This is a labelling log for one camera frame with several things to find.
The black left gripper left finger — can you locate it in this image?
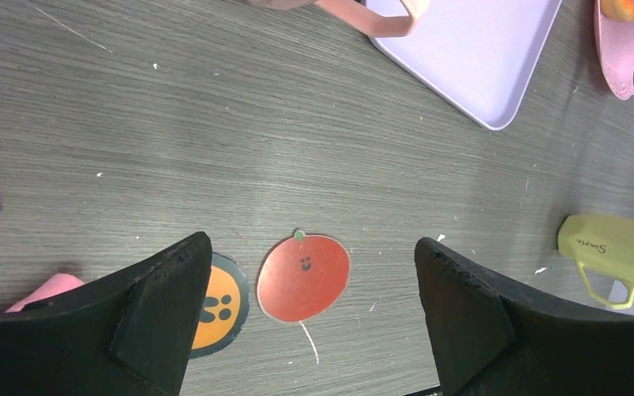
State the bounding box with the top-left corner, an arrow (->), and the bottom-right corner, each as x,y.
0,232 -> 212,395

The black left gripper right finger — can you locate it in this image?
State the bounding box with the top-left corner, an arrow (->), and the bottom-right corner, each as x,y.
414,238 -> 634,395

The pink mug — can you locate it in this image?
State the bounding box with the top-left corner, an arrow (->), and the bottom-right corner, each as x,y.
248,0 -> 430,38

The orange round bun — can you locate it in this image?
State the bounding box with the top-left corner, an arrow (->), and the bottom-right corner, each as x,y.
599,0 -> 634,22

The black yellow face coaster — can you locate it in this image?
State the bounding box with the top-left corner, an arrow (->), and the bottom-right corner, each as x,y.
189,253 -> 249,359

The yellow-green mug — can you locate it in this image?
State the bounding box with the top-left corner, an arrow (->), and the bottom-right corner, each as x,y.
556,214 -> 634,309

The red tomato coaster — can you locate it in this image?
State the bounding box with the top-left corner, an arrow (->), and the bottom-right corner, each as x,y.
256,229 -> 351,323

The pink cloth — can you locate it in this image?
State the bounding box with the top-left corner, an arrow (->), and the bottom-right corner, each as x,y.
6,273 -> 84,313

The lavender serving tray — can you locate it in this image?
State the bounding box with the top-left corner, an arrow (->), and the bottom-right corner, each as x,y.
372,0 -> 561,131

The pink three-tier cake stand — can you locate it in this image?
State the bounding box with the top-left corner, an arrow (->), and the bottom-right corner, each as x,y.
594,1 -> 634,101

